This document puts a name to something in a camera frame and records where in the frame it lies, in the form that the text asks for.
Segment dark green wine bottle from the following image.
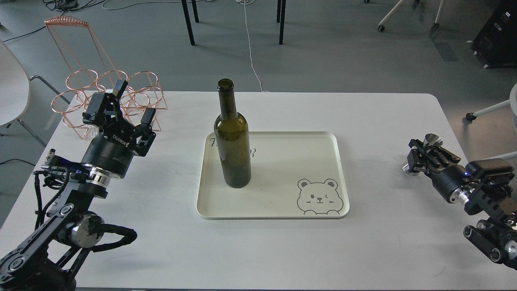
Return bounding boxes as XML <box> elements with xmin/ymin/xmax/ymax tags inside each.
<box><xmin>214</xmin><ymin>78</ymin><xmax>251</xmax><ymax>188</ymax></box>

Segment white chair base right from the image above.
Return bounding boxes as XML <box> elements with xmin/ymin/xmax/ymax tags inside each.
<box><xmin>464</xmin><ymin>85</ymin><xmax>516</xmax><ymax>160</ymax></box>

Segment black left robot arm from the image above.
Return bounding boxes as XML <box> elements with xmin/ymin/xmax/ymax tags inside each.
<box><xmin>1</xmin><ymin>80</ymin><xmax>156</xmax><ymax>291</ymax></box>

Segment white cable on floor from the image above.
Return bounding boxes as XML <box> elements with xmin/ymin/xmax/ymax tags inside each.
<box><xmin>236</xmin><ymin>0</ymin><xmax>270</xmax><ymax>93</ymax></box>

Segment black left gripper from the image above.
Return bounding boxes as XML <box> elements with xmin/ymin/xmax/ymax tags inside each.
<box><xmin>81</xmin><ymin>80</ymin><xmax>156</xmax><ymax>178</ymax></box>

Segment copper wire wine rack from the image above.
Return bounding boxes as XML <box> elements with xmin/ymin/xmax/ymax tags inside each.
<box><xmin>44</xmin><ymin>16</ymin><xmax>168</xmax><ymax>142</ymax></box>

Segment white rolling chair legs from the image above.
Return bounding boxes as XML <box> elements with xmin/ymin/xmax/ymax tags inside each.
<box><xmin>377</xmin><ymin>0</ymin><xmax>447</xmax><ymax>33</ymax></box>

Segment black equipment case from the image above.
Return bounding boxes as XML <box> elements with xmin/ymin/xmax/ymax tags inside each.
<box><xmin>471</xmin><ymin>0</ymin><xmax>517</xmax><ymax>68</ymax></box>

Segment silver metal jigger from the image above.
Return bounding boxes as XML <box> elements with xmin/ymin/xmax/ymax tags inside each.
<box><xmin>402</xmin><ymin>134</ymin><xmax>443</xmax><ymax>176</ymax></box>

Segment black cables on floor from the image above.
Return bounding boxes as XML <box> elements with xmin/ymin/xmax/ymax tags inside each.
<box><xmin>2</xmin><ymin>0</ymin><xmax>106</xmax><ymax>43</ymax></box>

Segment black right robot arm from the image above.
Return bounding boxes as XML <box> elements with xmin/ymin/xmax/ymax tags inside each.
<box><xmin>403</xmin><ymin>134</ymin><xmax>517</xmax><ymax>269</ymax></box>

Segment cream bear serving tray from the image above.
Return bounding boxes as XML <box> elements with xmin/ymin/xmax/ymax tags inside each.
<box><xmin>196</xmin><ymin>131</ymin><xmax>350</xmax><ymax>219</ymax></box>

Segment black table legs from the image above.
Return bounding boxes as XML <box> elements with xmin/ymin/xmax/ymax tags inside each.
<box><xmin>181</xmin><ymin>0</ymin><xmax>286</xmax><ymax>46</ymax></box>

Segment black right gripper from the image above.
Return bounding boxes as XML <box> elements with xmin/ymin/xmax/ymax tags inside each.
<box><xmin>407</xmin><ymin>146</ymin><xmax>477</xmax><ymax>203</ymax></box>

